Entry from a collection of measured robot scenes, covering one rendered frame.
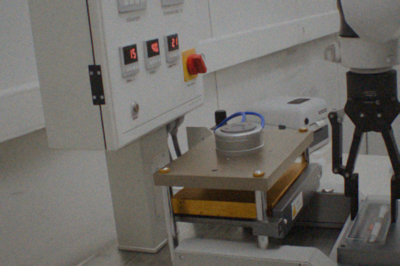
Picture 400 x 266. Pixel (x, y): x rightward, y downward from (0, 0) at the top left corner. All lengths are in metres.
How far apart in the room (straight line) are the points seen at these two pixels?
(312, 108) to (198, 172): 1.19
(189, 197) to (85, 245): 0.66
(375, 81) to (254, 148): 0.22
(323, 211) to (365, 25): 0.46
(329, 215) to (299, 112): 0.92
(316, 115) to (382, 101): 1.17
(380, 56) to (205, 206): 0.34
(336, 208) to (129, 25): 0.49
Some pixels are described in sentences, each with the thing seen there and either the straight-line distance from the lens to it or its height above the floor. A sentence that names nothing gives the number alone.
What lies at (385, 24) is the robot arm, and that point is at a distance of 0.73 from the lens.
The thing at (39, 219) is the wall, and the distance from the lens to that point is 1.43.
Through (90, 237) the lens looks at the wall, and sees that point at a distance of 1.57.
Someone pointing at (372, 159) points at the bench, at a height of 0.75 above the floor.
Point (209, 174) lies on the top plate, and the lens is 0.88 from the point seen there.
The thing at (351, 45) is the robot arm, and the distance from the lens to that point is 0.87.
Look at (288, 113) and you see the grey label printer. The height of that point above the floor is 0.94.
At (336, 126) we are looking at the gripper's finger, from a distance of 0.92.
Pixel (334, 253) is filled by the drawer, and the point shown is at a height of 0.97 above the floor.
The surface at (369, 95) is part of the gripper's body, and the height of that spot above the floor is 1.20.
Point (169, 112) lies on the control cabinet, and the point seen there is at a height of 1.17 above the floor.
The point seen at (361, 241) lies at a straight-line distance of 0.89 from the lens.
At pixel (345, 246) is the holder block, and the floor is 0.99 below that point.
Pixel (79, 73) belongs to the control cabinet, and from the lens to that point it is 0.90.
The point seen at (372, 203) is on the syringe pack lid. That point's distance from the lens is 1.02.
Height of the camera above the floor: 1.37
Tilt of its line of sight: 14 degrees down
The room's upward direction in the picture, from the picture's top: 6 degrees counter-clockwise
